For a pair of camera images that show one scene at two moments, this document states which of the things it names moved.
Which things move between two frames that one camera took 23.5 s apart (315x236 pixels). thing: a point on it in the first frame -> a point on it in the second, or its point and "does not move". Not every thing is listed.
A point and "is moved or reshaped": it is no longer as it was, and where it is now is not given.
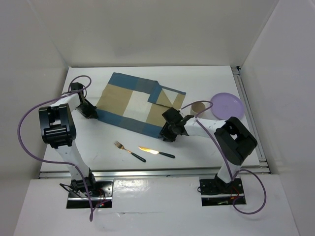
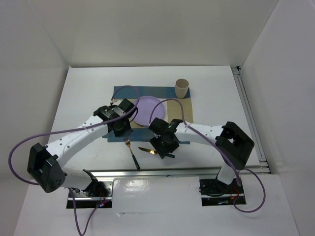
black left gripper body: (86, 109) -> (124, 130)
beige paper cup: (197, 107) -> (181, 86)
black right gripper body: (169, 132) -> (166, 146)
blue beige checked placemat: (137, 103) is moved or reshaped
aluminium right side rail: (263, 162) does not move
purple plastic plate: (226, 105) -> (145, 105)
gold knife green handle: (156, 152) does not move
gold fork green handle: (121, 146) is moved or reshaped
